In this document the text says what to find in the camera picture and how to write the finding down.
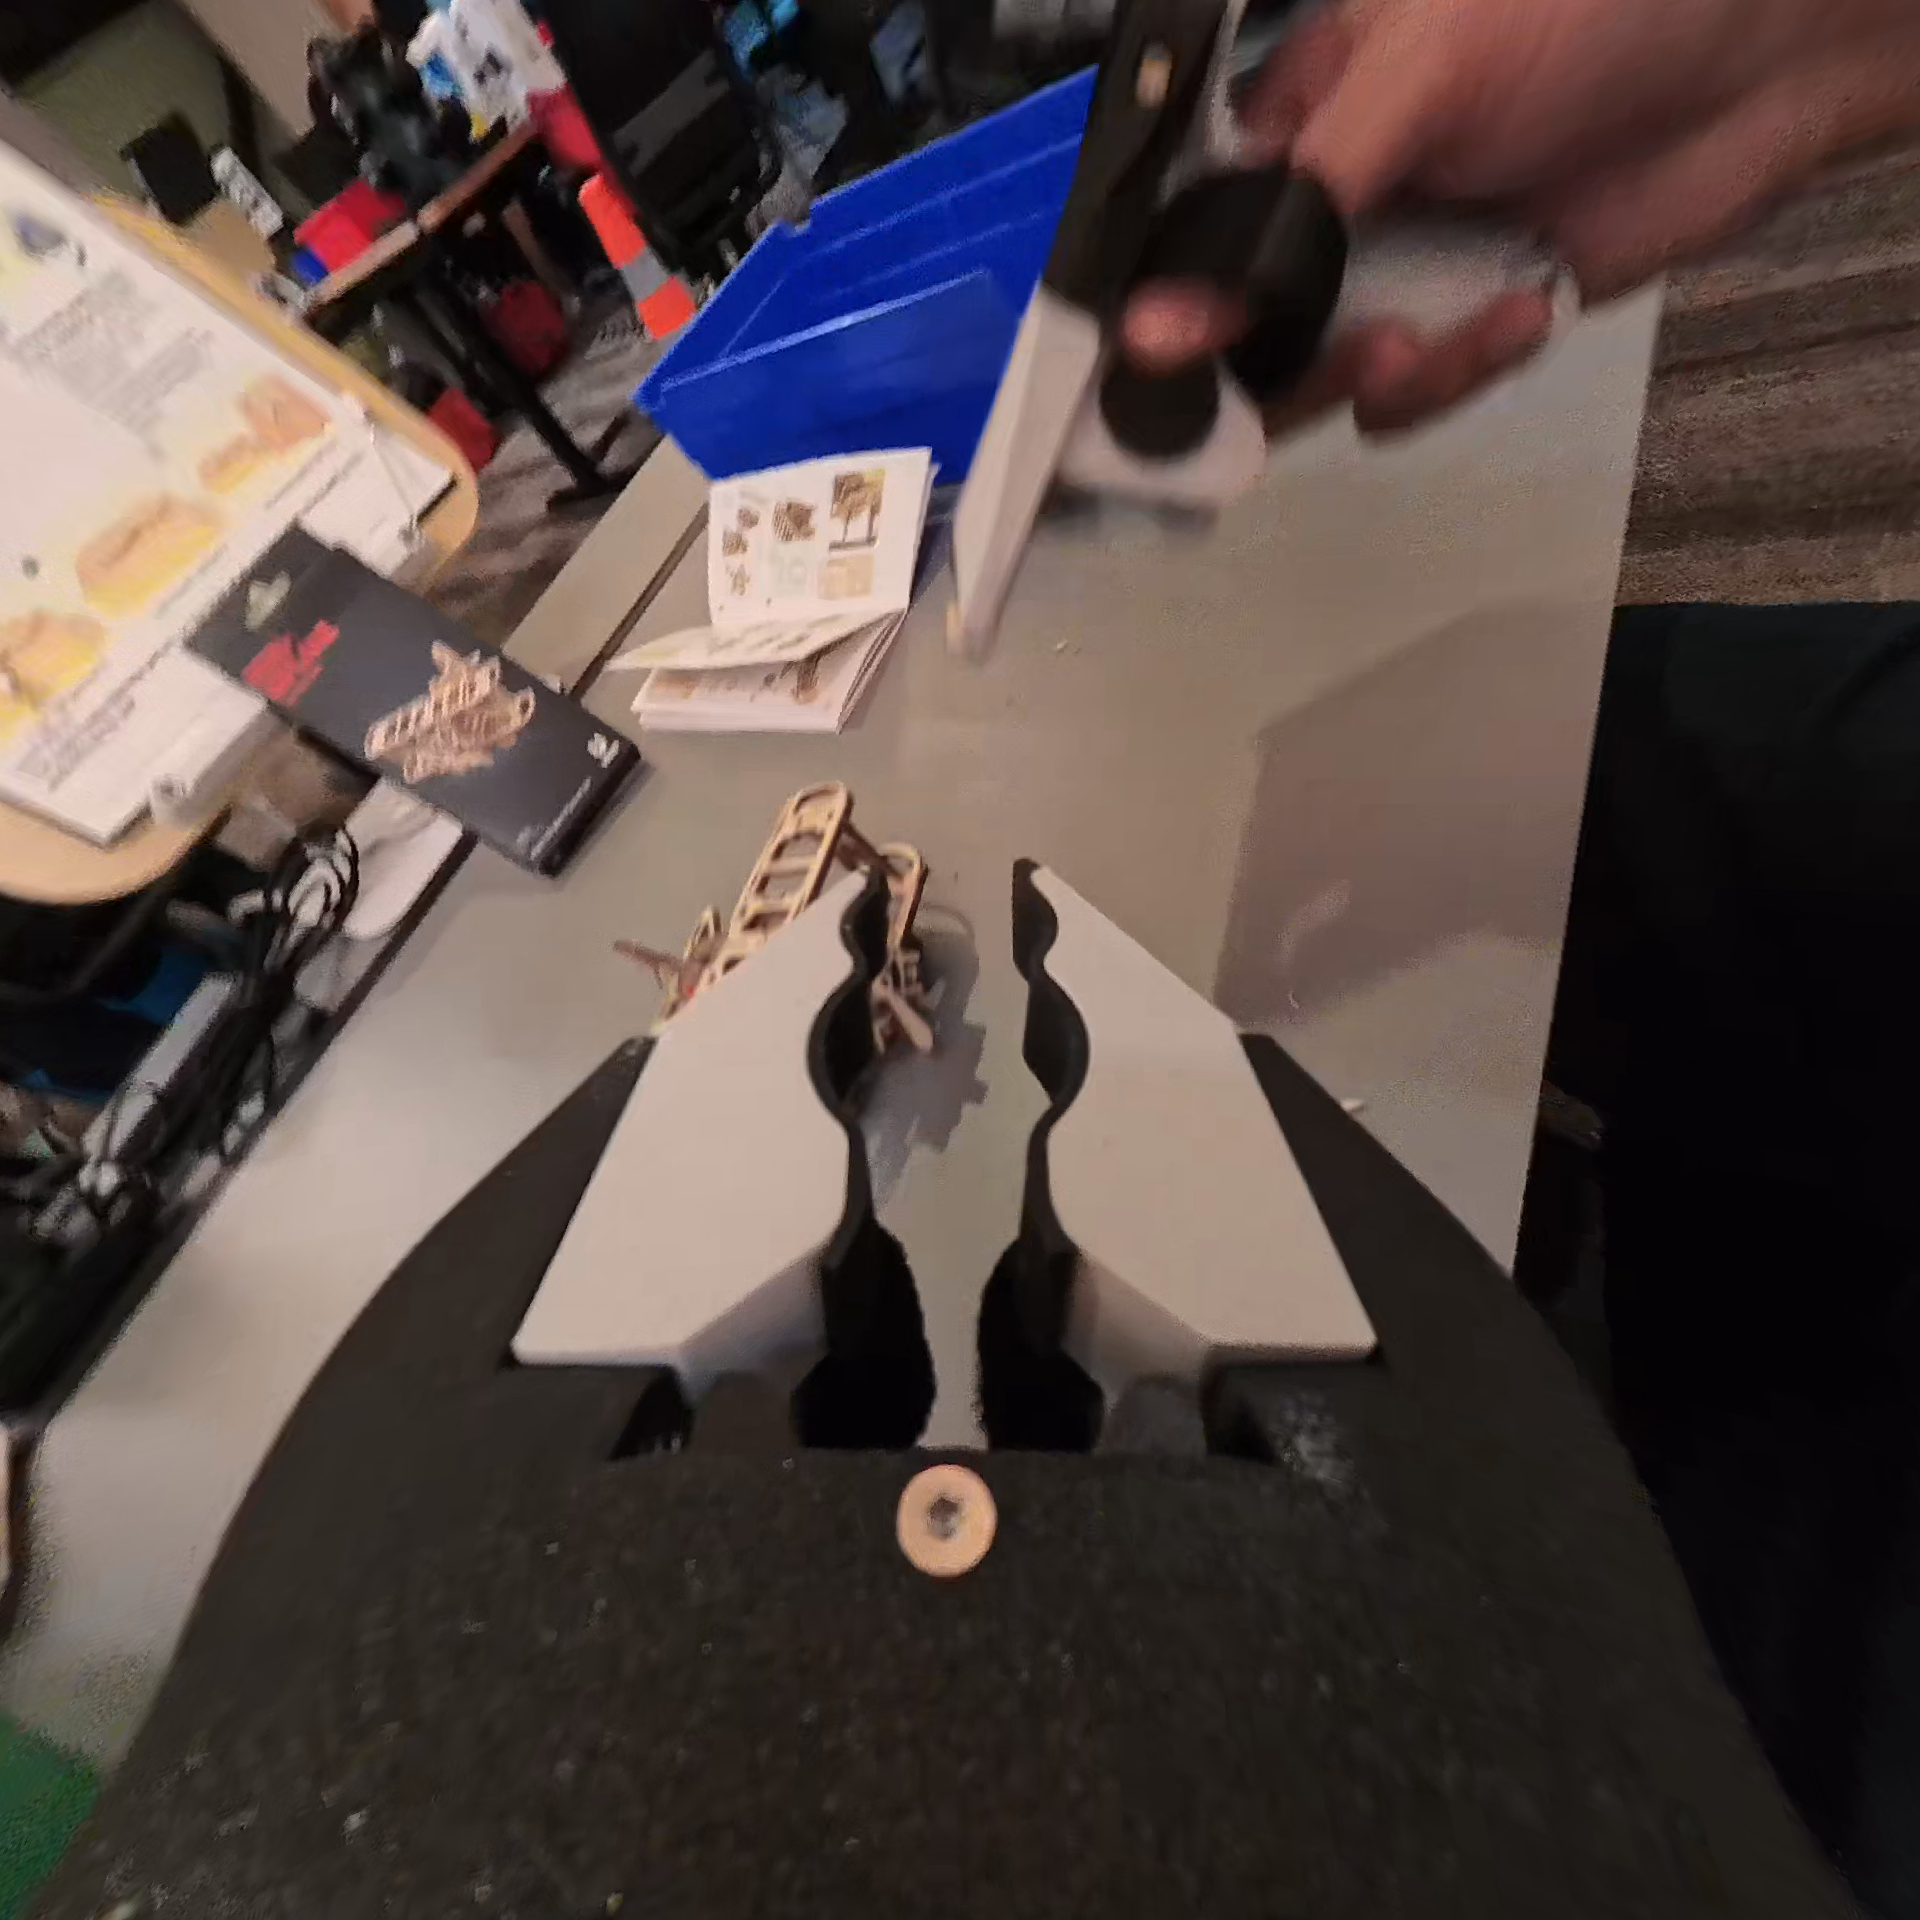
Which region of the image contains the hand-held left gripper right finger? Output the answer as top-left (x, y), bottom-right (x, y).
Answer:
top-left (975, 860), bottom-right (1381, 1455)

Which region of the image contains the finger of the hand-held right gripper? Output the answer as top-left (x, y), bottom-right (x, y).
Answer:
top-left (949, 287), bottom-right (1103, 664)

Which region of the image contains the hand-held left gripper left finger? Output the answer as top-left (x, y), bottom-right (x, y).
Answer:
top-left (509, 871), bottom-right (933, 1455)

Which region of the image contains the wooden biplane model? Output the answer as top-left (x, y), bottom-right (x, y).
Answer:
top-left (616, 784), bottom-right (945, 1060)

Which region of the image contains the grey desk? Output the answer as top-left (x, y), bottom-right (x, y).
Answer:
top-left (0, 282), bottom-right (1665, 1781)

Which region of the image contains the person's right hand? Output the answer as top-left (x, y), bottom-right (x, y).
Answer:
top-left (1120, 0), bottom-right (1920, 437)

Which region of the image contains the blue plastic bin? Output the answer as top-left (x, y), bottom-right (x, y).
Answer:
top-left (632, 66), bottom-right (1103, 489)

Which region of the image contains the open instruction booklet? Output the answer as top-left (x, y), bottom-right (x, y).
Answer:
top-left (605, 447), bottom-right (939, 738)

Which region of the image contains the orange striped cone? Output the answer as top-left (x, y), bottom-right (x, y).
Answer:
top-left (577, 171), bottom-right (699, 340)

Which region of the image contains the black biplane packaging box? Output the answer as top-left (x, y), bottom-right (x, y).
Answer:
top-left (186, 528), bottom-right (642, 881)

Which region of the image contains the brown table with black legs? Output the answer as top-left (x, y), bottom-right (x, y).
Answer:
top-left (291, 121), bottom-right (637, 503)

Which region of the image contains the round wooden table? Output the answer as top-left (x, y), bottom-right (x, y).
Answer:
top-left (0, 92), bottom-right (482, 907)

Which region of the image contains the laminated instruction sheet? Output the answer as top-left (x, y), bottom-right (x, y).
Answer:
top-left (0, 144), bottom-right (458, 848)

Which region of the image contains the black cable bundle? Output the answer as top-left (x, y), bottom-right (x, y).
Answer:
top-left (0, 825), bottom-right (365, 1278)

